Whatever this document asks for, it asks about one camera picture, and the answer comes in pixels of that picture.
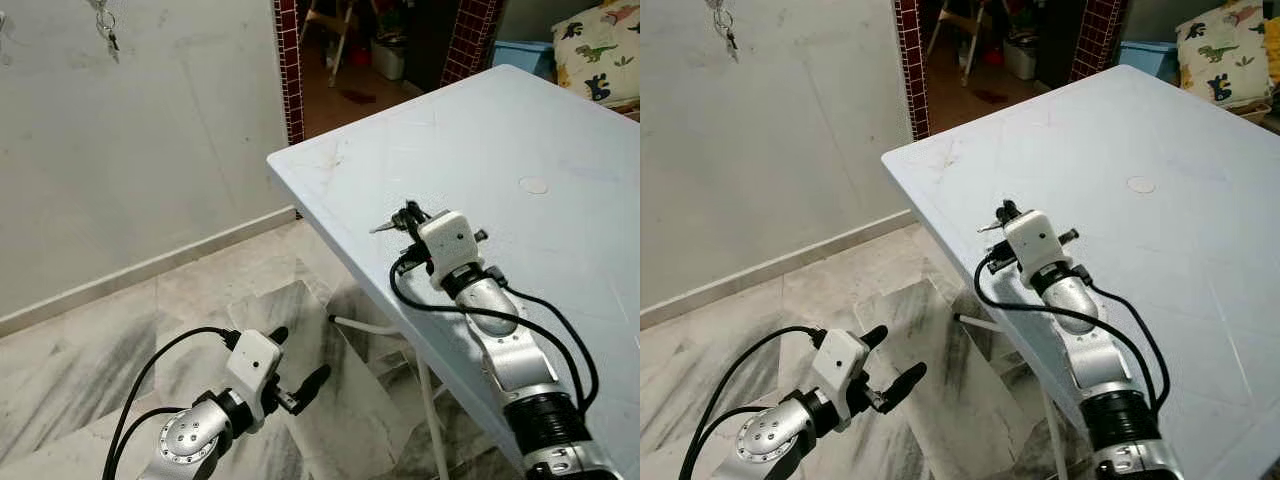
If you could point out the small dark red rag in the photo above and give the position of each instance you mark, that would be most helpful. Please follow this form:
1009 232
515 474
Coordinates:
990 96
358 96

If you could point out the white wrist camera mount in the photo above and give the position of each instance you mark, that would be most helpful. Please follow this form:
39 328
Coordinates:
250 365
838 365
452 245
1035 245

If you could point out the white plastic box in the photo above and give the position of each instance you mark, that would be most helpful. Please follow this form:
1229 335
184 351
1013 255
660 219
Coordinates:
388 60
1020 60

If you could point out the dinosaur print pillow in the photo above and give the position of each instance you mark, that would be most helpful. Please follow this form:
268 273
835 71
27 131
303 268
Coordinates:
1222 55
600 50

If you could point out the red tiled pillar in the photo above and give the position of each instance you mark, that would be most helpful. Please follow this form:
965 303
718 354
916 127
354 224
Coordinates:
911 70
1098 40
289 70
470 40

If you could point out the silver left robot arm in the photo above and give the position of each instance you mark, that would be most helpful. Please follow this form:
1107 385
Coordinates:
190 440
770 440

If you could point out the blue plastic box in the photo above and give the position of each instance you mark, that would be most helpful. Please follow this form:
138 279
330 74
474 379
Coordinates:
1148 60
522 60

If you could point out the wooden stool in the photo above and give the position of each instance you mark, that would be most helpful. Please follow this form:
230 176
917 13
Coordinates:
960 35
335 35

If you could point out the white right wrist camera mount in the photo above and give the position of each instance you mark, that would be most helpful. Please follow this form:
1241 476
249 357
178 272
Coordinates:
1035 245
452 245

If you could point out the white plastic table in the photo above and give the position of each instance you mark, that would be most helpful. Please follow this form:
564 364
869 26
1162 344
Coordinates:
540 130
1180 140

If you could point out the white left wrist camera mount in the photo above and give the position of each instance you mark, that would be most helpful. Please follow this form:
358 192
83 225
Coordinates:
250 365
838 365

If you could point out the white table leg tube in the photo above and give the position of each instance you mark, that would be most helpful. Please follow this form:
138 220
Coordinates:
432 410

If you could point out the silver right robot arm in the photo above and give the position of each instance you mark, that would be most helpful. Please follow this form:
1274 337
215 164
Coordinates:
1100 370
510 360

